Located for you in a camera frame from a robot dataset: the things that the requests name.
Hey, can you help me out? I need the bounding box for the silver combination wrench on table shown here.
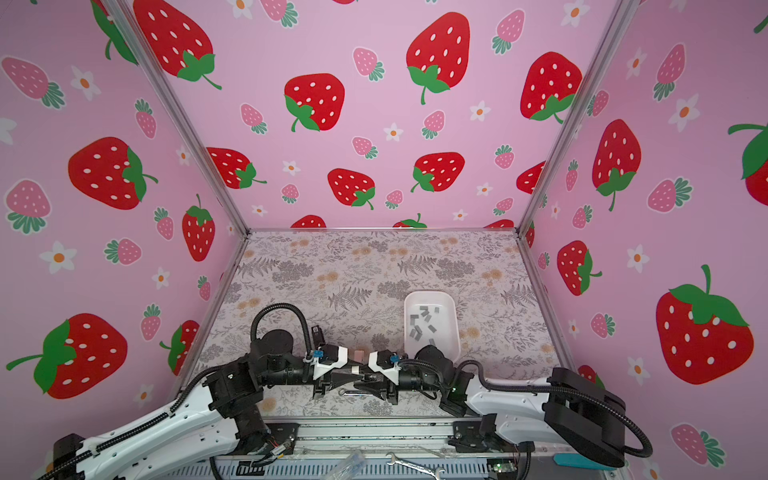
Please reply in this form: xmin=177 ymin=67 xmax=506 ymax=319
xmin=338 ymin=389 xmax=375 ymax=397

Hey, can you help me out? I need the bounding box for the white plastic tray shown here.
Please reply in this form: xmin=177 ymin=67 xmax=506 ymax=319
xmin=404 ymin=290 xmax=462 ymax=363

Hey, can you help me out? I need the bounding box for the teal tool handle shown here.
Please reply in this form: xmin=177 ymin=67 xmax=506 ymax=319
xmin=553 ymin=453 xmax=604 ymax=470

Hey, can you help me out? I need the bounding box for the aluminium right rear corner post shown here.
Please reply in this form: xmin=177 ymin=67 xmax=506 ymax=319
xmin=517 ymin=0 xmax=640 ymax=238

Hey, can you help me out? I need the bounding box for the aluminium left rear corner post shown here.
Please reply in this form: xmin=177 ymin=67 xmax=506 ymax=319
xmin=105 ymin=0 xmax=249 ymax=238

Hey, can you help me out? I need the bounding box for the silver wrench on rail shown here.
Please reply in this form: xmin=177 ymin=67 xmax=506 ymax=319
xmin=387 ymin=452 xmax=446 ymax=480

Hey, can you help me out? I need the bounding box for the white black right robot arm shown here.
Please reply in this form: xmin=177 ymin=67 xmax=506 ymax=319
xmin=352 ymin=345 xmax=653 ymax=467

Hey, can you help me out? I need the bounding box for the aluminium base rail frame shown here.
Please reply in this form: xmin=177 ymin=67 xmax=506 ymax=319
xmin=128 ymin=416 xmax=631 ymax=480

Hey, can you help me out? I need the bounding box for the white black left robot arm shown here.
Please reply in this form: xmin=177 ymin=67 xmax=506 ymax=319
xmin=43 ymin=303 xmax=364 ymax=479

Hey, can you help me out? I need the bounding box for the aluminium corner post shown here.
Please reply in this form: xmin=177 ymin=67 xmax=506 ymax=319
xmin=105 ymin=0 xmax=249 ymax=238
xmin=517 ymin=0 xmax=640 ymax=238

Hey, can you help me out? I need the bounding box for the clear plastic bag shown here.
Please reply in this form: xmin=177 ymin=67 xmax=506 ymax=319
xmin=322 ymin=450 xmax=367 ymax=480

